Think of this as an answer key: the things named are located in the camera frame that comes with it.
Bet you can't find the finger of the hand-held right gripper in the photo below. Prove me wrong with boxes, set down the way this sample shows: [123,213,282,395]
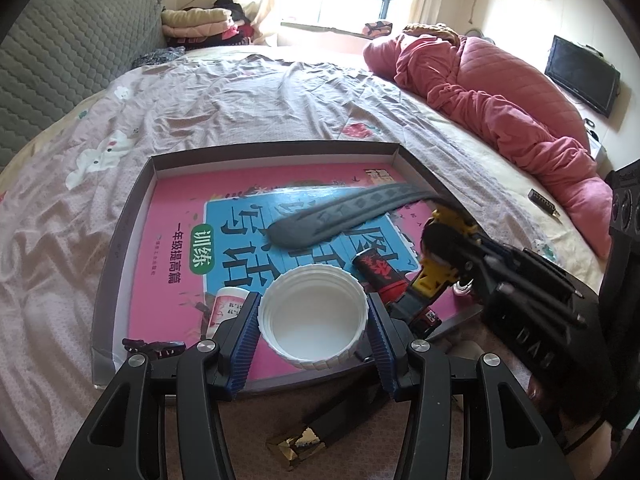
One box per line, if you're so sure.
[465,240,588,302]
[464,269,587,332]

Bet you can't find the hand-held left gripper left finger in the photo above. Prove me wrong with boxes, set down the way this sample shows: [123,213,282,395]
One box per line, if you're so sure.
[55,292,264,480]

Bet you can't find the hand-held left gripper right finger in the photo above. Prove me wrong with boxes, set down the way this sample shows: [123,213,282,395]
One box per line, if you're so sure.
[364,293,573,480]

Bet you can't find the white pill bottle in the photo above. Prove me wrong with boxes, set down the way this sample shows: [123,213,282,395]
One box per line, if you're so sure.
[209,287,251,338]

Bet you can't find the white ribbed plastic lid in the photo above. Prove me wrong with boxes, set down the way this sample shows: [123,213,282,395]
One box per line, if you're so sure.
[257,266,370,372]

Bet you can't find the red black tube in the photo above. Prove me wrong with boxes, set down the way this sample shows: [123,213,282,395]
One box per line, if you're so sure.
[351,247,443,331]

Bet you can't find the shallow cardboard box tray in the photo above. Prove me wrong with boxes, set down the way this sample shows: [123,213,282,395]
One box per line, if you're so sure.
[90,142,486,396]

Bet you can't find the person's right forearm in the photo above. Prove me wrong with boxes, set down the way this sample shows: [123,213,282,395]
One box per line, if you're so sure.
[560,407,618,466]

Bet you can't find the person's right hand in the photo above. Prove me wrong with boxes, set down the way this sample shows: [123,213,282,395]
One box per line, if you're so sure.
[527,372,566,411]

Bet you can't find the small dark flat object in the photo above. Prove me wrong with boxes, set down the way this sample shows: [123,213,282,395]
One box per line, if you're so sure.
[529,188,562,225]

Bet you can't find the black hair clip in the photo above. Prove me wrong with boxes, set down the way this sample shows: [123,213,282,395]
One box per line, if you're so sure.
[121,337,187,360]

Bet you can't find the black gold box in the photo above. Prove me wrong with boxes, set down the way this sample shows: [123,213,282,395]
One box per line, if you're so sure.
[266,392,361,472]

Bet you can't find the pink children's book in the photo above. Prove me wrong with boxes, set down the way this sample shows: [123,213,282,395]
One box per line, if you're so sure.
[122,162,473,381]

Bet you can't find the pink quilt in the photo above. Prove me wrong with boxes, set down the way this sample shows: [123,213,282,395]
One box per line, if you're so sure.
[362,30,613,261]

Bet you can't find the black flat television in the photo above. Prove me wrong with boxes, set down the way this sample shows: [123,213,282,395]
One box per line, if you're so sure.
[544,35,622,118]

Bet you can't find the pink printed bed sheet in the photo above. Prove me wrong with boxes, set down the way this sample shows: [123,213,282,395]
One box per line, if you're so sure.
[0,45,608,480]

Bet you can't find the yellow brown cloth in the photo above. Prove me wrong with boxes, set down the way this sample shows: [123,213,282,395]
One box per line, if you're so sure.
[402,22,463,43]

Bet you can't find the dark patterned cloth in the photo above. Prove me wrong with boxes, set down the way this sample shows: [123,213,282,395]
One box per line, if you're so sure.
[132,46,187,68]

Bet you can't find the pink folded clothes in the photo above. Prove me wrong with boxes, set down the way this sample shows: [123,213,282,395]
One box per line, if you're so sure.
[165,25,253,51]

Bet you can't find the beige folded blanket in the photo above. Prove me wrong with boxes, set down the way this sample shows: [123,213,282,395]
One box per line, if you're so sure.
[161,7,233,31]

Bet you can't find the black clothing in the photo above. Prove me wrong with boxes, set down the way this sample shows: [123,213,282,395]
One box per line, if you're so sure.
[214,0,246,23]

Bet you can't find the grey quilted headboard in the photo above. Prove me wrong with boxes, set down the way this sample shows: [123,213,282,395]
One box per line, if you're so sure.
[0,0,168,176]

